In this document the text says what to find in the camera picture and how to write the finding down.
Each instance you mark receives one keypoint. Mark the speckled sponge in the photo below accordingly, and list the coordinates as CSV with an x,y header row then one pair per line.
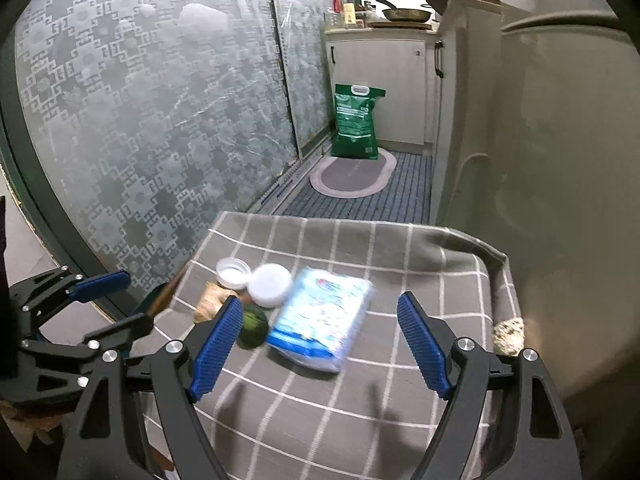
x,y
508,337

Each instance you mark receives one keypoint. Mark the green rice bag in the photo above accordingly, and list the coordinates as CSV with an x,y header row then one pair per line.
x,y
355,131

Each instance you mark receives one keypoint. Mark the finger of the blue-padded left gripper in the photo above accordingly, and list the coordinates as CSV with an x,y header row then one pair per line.
x,y
121,335
90,289

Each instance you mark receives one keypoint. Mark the oval pink grey mat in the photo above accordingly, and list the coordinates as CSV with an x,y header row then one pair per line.
x,y
351,178

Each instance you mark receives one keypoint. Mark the beige refrigerator side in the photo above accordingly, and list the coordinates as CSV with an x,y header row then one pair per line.
x,y
542,162

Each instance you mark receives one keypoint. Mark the grey checked tablecloth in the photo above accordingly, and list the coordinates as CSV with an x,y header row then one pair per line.
x,y
268,418

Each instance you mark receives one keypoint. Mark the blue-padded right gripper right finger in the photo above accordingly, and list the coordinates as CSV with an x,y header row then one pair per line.
x,y
532,437

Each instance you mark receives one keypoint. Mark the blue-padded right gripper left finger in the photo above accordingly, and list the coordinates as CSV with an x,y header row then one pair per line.
x,y
107,439

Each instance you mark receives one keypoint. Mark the green avocado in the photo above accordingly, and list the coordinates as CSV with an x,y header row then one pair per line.
x,y
255,328

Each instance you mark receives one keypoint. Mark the white kitchen cabinet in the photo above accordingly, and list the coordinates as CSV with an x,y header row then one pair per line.
x,y
402,62

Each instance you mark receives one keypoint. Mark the blue white tissue pack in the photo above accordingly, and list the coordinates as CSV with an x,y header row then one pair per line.
x,y
320,321

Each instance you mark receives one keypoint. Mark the frying pan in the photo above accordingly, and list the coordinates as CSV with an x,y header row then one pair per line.
x,y
395,14

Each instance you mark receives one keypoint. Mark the white round lid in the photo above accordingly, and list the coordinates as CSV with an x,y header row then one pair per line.
x,y
269,284

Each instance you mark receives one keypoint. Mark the condiment bottles group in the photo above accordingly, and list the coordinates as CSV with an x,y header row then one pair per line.
x,y
340,14

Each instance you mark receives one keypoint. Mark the frosted patterned sliding door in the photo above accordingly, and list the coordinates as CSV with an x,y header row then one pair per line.
x,y
150,117

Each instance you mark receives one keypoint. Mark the ginger root piece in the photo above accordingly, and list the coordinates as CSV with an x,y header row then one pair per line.
x,y
211,301

